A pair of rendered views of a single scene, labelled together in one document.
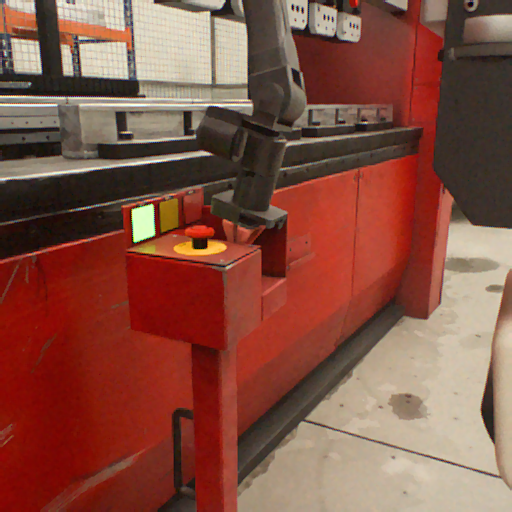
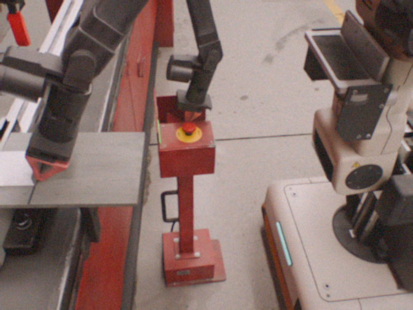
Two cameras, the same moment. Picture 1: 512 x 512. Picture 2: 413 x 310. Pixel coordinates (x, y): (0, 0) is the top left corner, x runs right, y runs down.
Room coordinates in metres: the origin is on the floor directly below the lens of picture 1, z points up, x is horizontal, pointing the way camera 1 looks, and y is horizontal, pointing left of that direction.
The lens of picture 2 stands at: (-0.01, 0.53, 1.54)
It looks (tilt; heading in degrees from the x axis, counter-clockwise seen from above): 45 degrees down; 324
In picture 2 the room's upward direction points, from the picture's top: 2 degrees clockwise
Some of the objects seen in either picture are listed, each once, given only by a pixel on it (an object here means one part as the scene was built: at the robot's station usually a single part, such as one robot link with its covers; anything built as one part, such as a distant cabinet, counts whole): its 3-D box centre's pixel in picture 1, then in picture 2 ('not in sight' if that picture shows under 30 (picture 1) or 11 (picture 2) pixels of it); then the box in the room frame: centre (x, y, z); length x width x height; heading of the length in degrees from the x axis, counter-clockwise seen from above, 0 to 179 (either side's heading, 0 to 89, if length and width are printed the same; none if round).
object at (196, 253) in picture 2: not in sight; (186, 247); (0.75, 0.06, 0.13); 0.10 x 0.10 x 0.01; 63
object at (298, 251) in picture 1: (300, 250); (141, 60); (1.40, -0.13, 0.58); 0.15 x 0.02 x 0.07; 147
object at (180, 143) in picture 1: (163, 145); not in sight; (1.10, 0.18, 0.89); 0.30 x 0.05 x 0.03; 147
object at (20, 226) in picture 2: not in sight; (23, 221); (0.55, 0.54, 0.91); 0.03 x 0.03 x 0.02
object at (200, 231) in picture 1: (199, 239); (188, 130); (0.71, 0.07, 0.79); 0.04 x 0.04 x 0.04
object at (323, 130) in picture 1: (329, 130); not in sight; (1.78, -0.25, 0.89); 0.30 x 0.05 x 0.03; 147
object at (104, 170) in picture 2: not in sight; (69, 166); (0.55, 0.43, 1.00); 0.26 x 0.18 x 0.01; 57
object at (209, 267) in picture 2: not in sight; (193, 255); (0.74, 0.03, 0.06); 0.25 x 0.20 x 0.12; 63
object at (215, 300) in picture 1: (211, 259); (184, 131); (0.75, 0.06, 0.75); 0.20 x 0.16 x 0.18; 153
